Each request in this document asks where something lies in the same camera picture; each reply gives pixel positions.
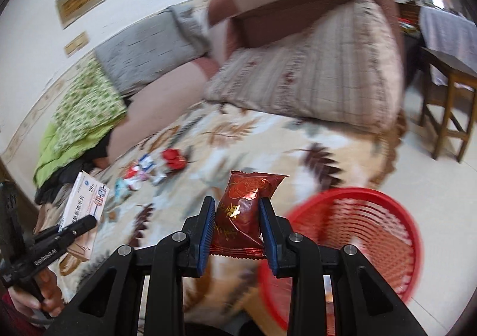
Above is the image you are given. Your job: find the striped floral pillow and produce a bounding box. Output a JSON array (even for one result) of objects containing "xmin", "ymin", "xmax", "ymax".
[{"xmin": 203, "ymin": 0, "xmax": 405, "ymax": 133}]

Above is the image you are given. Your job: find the dark red snack packet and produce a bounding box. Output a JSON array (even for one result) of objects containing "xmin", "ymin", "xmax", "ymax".
[{"xmin": 209, "ymin": 170, "xmax": 289, "ymax": 259}]

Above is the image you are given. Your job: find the leaf-print blanket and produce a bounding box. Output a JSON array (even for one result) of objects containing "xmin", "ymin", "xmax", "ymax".
[{"xmin": 35, "ymin": 98, "xmax": 401, "ymax": 336}]

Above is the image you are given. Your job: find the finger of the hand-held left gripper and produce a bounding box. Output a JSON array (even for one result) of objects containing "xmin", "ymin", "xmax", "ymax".
[
  {"xmin": 34, "ymin": 223, "xmax": 63, "ymax": 244},
  {"xmin": 56, "ymin": 215, "xmax": 98, "ymax": 247}
]

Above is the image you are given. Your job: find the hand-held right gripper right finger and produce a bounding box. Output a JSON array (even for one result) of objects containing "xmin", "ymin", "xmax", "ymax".
[{"xmin": 259, "ymin": 197, "xmax": 427, "ymax": 336}]

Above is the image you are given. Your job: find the black jacket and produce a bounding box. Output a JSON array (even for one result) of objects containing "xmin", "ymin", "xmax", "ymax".
[{"xmin": 35, "ymin": 161, "xmax": 80, "ymax": 204}]

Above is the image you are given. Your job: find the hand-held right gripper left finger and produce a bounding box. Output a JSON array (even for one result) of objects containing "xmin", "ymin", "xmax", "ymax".
[{"xmin": 43, "ymin": 195, "xmax": 217, "ymax": 336}]

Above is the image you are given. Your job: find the brass wall plaque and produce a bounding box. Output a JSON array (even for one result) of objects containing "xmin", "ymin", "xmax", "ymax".
[{"xmin": 55, "ymin": 0, "xmax": 104, "ymax": 29}]

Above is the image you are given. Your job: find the dark wooden stool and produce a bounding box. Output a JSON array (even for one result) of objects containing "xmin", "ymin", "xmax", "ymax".
[{"xmin": 419, "ymin": 47, "xmax": 477, "ymax": 163}]

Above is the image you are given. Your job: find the red plastic mesh basket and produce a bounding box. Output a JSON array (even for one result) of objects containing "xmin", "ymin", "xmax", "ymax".
[{"xmin": 258, "ymin": 188, "xmax": 424, "ymax": 333}]

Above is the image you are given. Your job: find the dark low cabinet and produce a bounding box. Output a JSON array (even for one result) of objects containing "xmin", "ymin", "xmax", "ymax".
[{"xmin": 395, "ymin": 0, "xmax": 425, "ymax": 87}]

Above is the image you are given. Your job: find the green checked quilt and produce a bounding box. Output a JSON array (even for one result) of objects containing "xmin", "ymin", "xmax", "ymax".
[{"xmin": 33, "ymin": 58, "xmax": 129, "ymax": 188}]

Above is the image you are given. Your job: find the person's left hand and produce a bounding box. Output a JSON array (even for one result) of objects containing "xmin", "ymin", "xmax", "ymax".
[{"xmin": 7, "ymin": 268, "xmax": 66, "ymax": 322}]

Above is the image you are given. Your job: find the red wrapper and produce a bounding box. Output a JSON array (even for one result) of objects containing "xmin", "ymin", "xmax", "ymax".
[{"xmin": 162, "ymin": 149, "xmax": 186, "ymax": 172}]

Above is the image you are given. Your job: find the white medicine box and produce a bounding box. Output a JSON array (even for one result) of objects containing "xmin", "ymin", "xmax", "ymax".
[{"xmin": 60, "ymin": 170, "xmax": 111, "ymax": 262}]

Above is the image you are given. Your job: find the white tablecloth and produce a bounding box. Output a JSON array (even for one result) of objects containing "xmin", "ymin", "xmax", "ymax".
[{"xmin": 419, "ymin": 4, "xmax": 477, "ymax": 85}]

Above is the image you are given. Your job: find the blue and white box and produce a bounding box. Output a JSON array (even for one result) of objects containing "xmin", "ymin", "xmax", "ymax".
[{"xmin": 138, "ymin": 155, "xmax": 157, "ymax": 174}]

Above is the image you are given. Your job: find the grey quilted pillow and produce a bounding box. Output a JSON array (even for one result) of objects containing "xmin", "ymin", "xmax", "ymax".
[{"xmin": 95, "ymin": 4, "xmax": 211, "ymax": 96}]

